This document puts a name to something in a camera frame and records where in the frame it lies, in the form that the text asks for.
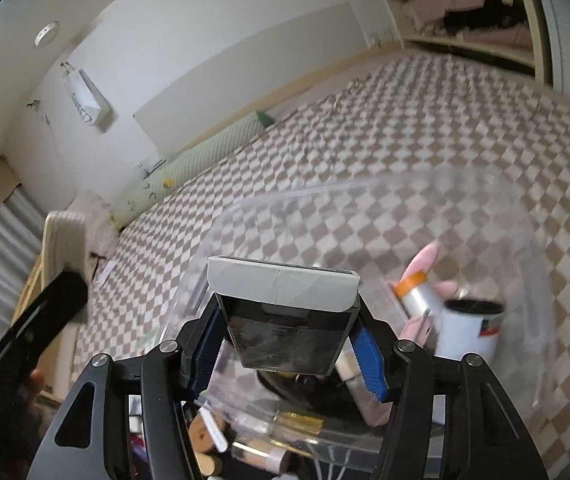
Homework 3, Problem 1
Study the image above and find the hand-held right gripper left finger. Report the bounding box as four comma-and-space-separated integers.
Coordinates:
28, 305, 228, 480

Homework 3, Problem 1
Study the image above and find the white headboard panel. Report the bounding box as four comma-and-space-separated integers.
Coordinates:
134, 2, 371, 158

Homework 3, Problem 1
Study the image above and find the clear film roll orange core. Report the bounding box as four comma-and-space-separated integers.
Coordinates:
396, 271, 443, 318

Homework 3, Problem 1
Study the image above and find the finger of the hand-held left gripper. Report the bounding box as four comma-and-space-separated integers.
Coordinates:
0, 270, 90, 376

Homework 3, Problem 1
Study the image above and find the clear plastic storage container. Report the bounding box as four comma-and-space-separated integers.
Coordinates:
160, 167, 566, 461

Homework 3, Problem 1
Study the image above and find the white watch band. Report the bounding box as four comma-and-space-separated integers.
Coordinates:
197, 402, 228, 453

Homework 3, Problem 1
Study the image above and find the checkered bedsheet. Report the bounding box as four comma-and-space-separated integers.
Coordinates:
72, 40, 570, 461

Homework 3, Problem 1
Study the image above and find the green bolster pillow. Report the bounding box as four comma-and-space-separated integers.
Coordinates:
110, 110, 276, 231

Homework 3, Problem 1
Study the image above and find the dark cloth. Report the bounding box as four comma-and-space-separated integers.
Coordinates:
257, 370, 366, 411

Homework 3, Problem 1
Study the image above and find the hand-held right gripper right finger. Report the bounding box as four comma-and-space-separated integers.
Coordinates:
347, 300, 550, 480

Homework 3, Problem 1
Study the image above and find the white fluffy pillow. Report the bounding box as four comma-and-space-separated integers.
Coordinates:
72, 190, 118, 256

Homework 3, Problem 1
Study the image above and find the wooden bedside shelf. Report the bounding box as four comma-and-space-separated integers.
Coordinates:
12, 210, 91, 401

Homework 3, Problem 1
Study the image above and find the black clothes pile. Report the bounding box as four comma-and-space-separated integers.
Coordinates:
442, 0, 520, 36

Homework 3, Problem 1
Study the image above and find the white paper bag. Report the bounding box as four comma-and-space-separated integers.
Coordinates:
61, 61, 113, 128

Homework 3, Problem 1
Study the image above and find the rose gold tube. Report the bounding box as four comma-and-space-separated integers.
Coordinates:
232, 440, 291, 471

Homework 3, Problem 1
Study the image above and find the round ceiling lamp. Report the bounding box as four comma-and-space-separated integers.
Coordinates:
34, 21, 61, 45

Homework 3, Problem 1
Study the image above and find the pink plastic toy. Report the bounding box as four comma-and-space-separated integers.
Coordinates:
387, 241, 460, 346

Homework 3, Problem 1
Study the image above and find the white cup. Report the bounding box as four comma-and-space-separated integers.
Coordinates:
435, 299, 506, 361

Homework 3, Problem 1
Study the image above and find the clear box with white lid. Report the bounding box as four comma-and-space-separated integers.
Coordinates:
206, 256, 361, 376

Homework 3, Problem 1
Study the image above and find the person's left hand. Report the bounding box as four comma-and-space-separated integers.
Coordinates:
20, 367, 48, 401

